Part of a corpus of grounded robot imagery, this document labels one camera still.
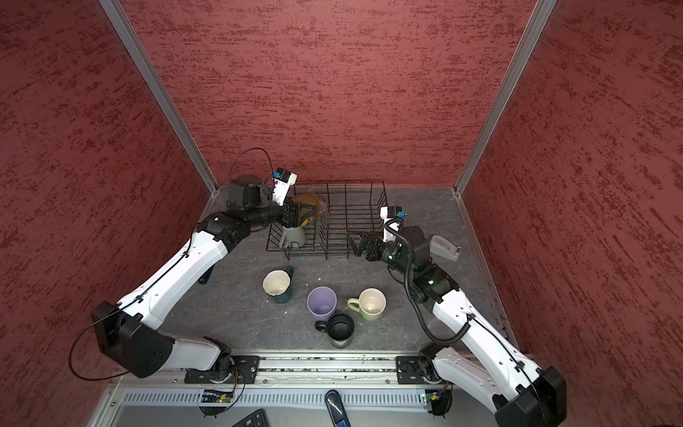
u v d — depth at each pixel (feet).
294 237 3.03
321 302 2.72
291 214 2.13
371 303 2.81
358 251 2.06
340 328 2.67
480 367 1.77
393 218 2.01
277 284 2.81
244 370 2.40
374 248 2.04
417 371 2.42
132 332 1.26
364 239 2.03
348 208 3.72
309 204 2.35
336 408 2.11
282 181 2.11
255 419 2.19
